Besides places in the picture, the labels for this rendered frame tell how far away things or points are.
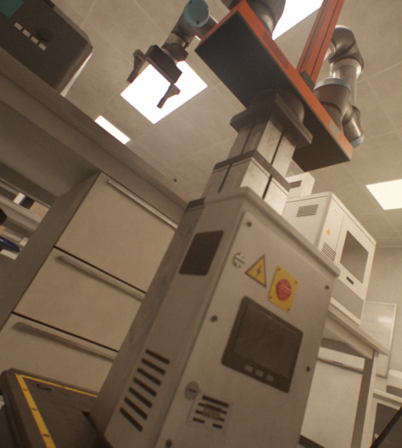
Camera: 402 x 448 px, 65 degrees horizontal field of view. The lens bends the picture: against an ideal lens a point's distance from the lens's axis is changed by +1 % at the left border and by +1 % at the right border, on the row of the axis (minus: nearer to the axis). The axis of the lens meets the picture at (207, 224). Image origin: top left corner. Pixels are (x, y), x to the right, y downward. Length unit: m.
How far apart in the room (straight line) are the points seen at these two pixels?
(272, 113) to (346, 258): 1.16
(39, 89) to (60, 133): 0.12
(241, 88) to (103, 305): 0.72
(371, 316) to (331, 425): 1.43
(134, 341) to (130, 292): 0.35
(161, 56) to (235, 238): 0.87
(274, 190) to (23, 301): 0.67
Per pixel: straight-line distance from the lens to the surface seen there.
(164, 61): 1.23
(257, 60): 0.86
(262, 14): 0.92
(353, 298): 1.89
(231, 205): 0.50
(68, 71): 1.10
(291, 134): 0.86
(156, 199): 1.04
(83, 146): 0.99
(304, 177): 1.94
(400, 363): 4.54
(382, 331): 4.68
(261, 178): 0.71
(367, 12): 2.72
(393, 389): 3.83
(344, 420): 4.67
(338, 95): 1.13
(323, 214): 1.69
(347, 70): 1.47
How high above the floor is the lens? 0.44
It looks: 22 degrees up
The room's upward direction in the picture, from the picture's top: 23 degrees clockwise
